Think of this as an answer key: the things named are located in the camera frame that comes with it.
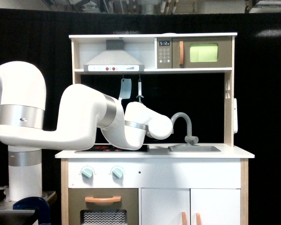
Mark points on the left white cabinet door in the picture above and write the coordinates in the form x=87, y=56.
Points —
x=163, y=206

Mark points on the grey sink basin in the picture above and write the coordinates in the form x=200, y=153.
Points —
x=193, y=148

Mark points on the toy microwave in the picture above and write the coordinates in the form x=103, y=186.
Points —
x=199, y=52

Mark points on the orange cabinet handle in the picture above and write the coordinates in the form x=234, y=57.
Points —
x=198, y=219
x=184, y=219

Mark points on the right white cabinet door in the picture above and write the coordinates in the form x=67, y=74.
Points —
x=215, y=206

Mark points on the orange microwave handle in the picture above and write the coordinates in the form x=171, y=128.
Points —
x=181, y=52

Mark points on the black stovetop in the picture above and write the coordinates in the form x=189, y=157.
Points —
x=107, y=148

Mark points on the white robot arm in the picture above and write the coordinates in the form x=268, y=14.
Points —
x=82, y=110

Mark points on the right orange cabinet handle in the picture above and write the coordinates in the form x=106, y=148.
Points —
x=198, y=219

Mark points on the toy oven door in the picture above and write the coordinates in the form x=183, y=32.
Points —
x=125, y=212

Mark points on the toy cleaver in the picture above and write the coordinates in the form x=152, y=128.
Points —
x=125, y=89

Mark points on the white cabinet door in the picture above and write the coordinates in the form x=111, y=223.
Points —
x=215, y=206
x=163, y=206

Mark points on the toy kitchen wooden frame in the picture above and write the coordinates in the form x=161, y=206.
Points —
x=158, y=168

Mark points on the toy pizza cutter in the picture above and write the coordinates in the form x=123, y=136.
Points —
x=139, y=96

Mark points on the grey range hood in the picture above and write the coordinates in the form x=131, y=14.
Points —
x=114, y=59

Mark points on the blue clamp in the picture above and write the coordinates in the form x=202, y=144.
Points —
x=35, y=203

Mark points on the left orange cabinet handle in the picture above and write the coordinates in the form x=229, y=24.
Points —
x=184, y=219

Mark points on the grey faucet handle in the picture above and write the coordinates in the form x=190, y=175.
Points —
x=191, y=139

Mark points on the left mint stove knob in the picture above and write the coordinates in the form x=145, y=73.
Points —
x=87, y=172

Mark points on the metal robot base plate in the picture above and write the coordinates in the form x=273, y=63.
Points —
x=7, y=206

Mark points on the orange oven handle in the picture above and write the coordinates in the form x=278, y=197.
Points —
x=92, y=199

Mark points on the right mint stove knob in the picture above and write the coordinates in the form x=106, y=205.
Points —
x=117, y=172

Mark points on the mint stove knob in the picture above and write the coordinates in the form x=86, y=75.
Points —
x=117, y=172
x=87, y=172

